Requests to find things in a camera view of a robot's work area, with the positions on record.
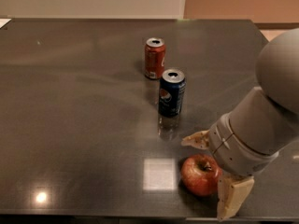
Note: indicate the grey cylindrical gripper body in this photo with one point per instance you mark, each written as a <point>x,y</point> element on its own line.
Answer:
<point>232,148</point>

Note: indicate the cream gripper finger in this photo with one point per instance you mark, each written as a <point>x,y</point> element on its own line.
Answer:
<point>197,140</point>
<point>233,190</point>

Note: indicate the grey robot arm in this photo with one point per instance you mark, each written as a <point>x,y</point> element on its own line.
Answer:
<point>244,141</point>

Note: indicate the red apple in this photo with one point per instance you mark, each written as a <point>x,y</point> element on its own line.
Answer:
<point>200,174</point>

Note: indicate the blue pepsi can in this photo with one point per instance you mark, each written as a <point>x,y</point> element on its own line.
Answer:
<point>171,92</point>

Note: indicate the red cola can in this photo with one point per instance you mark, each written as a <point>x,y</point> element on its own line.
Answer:
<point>154,57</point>

